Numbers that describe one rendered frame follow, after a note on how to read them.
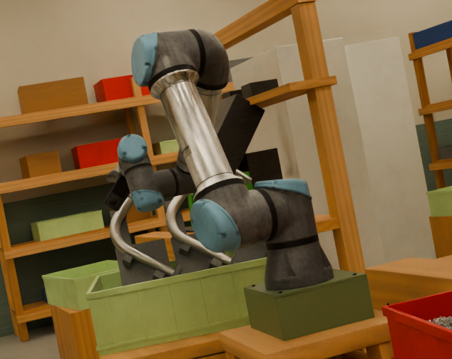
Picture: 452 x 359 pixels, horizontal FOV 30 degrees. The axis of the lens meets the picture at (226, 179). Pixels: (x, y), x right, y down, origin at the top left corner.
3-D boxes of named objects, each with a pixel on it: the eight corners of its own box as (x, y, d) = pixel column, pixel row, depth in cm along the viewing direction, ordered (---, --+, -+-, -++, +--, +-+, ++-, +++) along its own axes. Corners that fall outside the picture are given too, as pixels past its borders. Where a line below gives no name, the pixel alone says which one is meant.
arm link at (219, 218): (284, 227, 174) (192, 17, 193) (222, 242, 167) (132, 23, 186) (262, 251, 184) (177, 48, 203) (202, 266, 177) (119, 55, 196)
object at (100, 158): (318, 268, 857) (276, 48, 853) (21, 342, 749) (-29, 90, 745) (295, 266, 908) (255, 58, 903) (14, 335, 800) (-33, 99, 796)
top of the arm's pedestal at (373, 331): (269, 375, 164) (264, 354, 164) (221, 349, 195) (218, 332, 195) (411, 335, 174) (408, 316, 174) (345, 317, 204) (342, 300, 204)
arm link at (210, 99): (227, 16, 201) (194, 174, 231) (186, 19, 196) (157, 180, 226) (250, 40, 194) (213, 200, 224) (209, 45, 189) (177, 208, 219)
